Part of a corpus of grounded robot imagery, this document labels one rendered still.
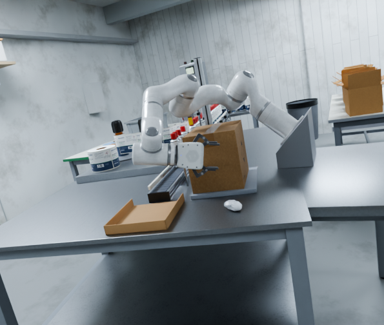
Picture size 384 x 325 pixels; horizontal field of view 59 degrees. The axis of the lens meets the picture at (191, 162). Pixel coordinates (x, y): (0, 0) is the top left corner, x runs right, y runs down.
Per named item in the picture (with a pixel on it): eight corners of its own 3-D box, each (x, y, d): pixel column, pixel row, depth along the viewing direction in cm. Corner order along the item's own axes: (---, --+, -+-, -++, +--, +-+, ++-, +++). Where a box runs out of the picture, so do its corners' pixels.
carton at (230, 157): (205, 175, 185) (195, 126, 179) (248, 169, 179) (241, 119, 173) (192, 194, 157) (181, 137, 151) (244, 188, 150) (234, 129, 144)
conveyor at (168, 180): (206, 136, 318) (206, 132, 317) (215, 135, 316) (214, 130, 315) (151, 200, 162) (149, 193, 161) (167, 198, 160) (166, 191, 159)
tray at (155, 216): (133, 206, 163) (131, 198, 162) (184, 200, 156) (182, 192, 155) (105, 235, 134) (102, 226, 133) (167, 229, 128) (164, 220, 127)
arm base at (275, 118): (286, 137, 193) (260, 118, 196) (307, 111, 181) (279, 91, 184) (277, 150, 178) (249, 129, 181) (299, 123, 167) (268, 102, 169)
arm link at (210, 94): (255, 91, 183) (241, 113, 194) (242, 77, 188) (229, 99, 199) (185, 98, 152) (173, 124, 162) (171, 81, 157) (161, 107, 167)
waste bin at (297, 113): (322, 134, 619) (318, 97, 604) (321, 140, 572) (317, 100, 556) (292, 137, 642) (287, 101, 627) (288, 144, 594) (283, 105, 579)
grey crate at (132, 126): (146, 130, 500) (143, 115, 495) (171, 126, 485) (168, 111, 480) (126, 138, 446) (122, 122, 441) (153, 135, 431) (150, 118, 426)
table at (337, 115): (336, 145, 523) (332, 95, 505) (396, 139, 490) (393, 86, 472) (335, 198, 329) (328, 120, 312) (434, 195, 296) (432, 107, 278)
